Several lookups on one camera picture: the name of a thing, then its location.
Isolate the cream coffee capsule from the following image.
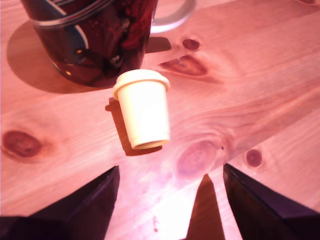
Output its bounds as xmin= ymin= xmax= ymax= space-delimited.
xmin=112 ymin=69 xmax=171 ymax=150

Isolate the dark patterned mug white handle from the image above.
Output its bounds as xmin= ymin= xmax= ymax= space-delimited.
xmin=20 ymin=0 xmax=197 ymax=89

